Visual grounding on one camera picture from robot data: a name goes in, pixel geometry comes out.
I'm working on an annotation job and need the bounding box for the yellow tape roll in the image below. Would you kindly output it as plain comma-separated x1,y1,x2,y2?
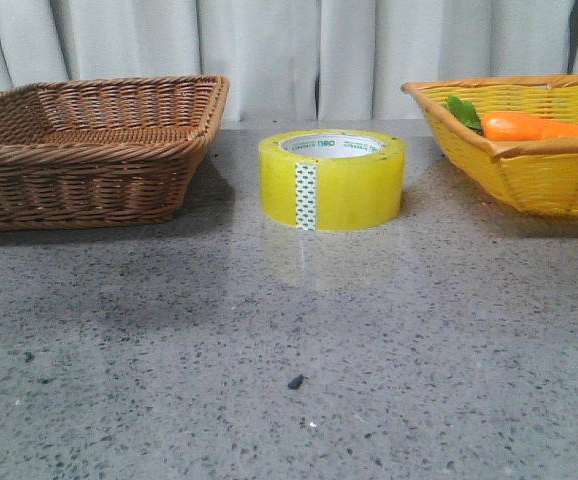
258,129,406,231

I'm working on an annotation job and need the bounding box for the orange toy carrot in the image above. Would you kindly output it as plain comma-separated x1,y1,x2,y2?
444,96,578,141

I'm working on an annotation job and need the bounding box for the yellow woven basket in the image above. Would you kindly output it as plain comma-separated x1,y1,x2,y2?
402,74,578,216

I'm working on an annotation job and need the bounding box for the brown wicker basket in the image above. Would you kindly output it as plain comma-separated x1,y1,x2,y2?
0,75,229,231

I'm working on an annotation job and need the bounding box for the white curtain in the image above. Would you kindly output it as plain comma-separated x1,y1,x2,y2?
0,1,578,122

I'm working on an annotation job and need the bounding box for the small black debris piece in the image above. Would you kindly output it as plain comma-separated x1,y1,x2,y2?
287,374,305,390

